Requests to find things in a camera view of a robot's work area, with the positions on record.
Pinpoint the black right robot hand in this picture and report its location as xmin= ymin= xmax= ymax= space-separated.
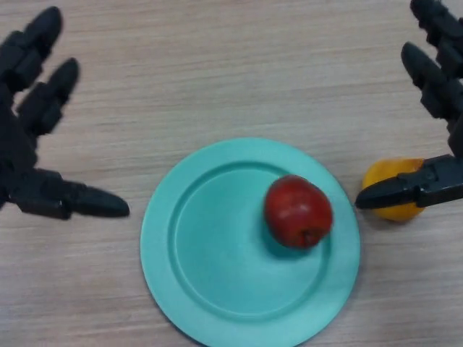
xmin=354 ymin=0 xmax=463 ymax=210

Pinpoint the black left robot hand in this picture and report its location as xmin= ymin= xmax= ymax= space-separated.
xmin=0 ymin=6 xmax=130 ymax=220

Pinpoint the red apple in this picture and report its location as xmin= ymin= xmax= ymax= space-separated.
xmin=265 ymin=174 xmax=334 ymax=249

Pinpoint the green round plate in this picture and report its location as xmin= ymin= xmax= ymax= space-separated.
xmin=140 ymin=137 xmax=361 ymax=347

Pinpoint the yellow pear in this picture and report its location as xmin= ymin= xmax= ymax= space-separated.
xmin=362 ymin=157 xmax=425 ymax=222

